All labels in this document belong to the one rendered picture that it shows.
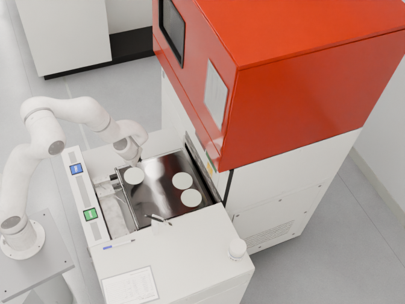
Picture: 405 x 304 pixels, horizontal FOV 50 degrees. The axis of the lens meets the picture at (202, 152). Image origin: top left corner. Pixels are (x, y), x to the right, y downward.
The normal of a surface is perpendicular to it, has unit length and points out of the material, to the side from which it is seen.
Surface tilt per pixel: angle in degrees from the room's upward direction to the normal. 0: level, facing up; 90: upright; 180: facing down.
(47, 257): 2
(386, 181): 90
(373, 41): 90
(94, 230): 0
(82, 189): 0
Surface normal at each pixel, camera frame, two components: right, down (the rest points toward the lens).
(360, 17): 0.07, -0.59
